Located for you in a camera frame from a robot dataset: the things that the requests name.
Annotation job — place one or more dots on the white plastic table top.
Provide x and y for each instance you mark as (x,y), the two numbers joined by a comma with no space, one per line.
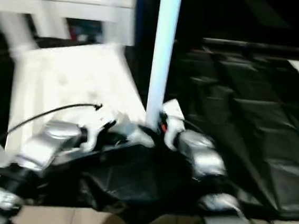
(76,78)

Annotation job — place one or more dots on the black cabinet with yellow label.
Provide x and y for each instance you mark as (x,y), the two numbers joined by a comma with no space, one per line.
(195,16)

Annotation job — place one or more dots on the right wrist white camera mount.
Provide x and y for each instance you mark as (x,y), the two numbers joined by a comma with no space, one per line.
(173,109)

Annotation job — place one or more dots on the white cabinet with glass doors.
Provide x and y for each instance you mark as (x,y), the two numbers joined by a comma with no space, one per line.
(70,3)

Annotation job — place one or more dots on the black work mat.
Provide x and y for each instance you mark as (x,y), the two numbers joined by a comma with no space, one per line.
(245,105)

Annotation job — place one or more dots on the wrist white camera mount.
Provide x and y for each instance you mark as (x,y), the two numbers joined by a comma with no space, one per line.
(91,135)
(173,109)

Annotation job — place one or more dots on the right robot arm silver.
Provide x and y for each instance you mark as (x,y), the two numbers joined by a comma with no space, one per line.
(206,154)

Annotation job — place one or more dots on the black covered bench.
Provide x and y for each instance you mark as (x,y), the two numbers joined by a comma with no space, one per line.
(264,47)

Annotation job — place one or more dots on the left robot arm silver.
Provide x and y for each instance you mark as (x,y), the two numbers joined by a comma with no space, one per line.
(52,134)

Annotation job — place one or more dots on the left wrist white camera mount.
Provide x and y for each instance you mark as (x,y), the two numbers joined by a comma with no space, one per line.
(91,135)

